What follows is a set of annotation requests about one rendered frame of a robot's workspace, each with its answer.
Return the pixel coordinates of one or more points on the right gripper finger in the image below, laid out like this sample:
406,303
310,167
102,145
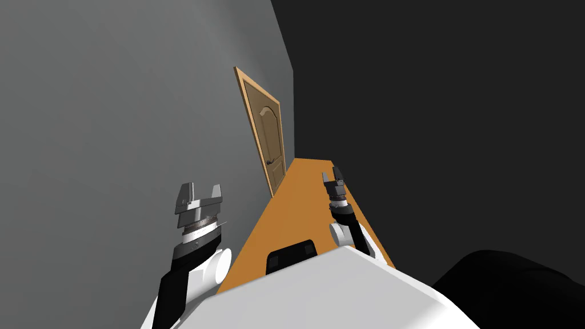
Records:
326,177
338,174

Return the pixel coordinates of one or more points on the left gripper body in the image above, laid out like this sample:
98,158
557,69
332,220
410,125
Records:
197,211

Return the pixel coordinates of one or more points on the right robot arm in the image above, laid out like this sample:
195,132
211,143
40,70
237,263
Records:
349,220

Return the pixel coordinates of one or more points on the brown wooden door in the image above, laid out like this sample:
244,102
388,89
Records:
267,132

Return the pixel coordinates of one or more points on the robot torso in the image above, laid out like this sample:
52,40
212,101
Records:
329,297

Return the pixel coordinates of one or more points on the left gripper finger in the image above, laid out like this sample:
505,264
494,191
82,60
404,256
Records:
216,192
186,194

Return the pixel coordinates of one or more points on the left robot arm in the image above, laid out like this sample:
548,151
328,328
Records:
173,283

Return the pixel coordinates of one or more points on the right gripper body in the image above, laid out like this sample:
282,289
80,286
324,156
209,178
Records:
335,189

